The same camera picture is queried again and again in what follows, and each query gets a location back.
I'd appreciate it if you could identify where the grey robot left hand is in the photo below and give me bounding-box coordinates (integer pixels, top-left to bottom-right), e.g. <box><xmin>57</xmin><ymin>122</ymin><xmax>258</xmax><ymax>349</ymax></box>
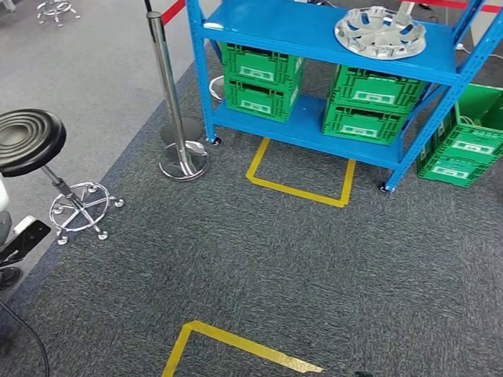
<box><xmin>0</xmin><ymin>210</ymin><xmax>12</xmax><ymax>247</ymax></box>

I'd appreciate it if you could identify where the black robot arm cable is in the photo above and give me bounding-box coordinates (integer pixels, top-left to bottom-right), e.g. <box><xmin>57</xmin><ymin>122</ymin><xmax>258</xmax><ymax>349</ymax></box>
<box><xmin>0</xmin><ymin>298</ymin><xmax>51</xmax><ymax>377</ymax></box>

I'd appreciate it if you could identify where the grey wheel hubcap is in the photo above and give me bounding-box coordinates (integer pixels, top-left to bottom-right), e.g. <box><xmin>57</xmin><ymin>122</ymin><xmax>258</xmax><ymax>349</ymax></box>
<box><xmin>334</xmin><ymin>5</ymin><xmax>427</xmax><ymax>60</ymax></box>

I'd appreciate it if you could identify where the black camera bracket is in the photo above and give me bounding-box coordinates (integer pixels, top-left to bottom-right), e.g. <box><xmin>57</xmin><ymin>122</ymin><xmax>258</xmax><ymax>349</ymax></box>
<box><xmin>0</xmin><ymin>219</ymin><xmax>51</xmax><ymax>269</ymax></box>

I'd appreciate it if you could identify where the black round stool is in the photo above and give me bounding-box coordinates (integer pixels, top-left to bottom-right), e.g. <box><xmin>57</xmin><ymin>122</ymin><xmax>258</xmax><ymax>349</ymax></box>
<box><xmin>0</xmin><ymin>108</ymin><xmax>125</xmax><ymax>247</ymax></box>

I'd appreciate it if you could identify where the red barrier belt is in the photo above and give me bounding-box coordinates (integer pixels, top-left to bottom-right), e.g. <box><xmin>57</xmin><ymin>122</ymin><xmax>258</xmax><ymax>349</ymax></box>
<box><xmin>161</xmin><ymin>0</ymin><xmax>187</xmax><ymax>26</ymax></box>
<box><xmin>400</xmin><ymin>0</ymin><xmax>503</xmax><ymax>14</ymax></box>

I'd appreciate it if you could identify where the chrome stool base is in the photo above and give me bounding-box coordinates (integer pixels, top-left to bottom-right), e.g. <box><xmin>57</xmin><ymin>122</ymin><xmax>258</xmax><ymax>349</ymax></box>
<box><xmin>36</xmin><ymin>0</ymin><xmax>82</xmax><ymax>28</ymax></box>

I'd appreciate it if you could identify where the blue metal shelf rack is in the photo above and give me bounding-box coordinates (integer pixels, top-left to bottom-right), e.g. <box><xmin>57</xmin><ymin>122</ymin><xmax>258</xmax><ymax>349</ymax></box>
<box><xmin>185</xmin><ymin>0</ymin><xmax>503</xmax><ymax>195</ymax></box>

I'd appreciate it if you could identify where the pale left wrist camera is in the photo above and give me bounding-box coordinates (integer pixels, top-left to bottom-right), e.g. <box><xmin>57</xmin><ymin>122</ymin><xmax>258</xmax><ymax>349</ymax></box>
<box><xmin>14</xmin><ymin>214</ymin><xmax>37</xmax><ymax>235</ymax></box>

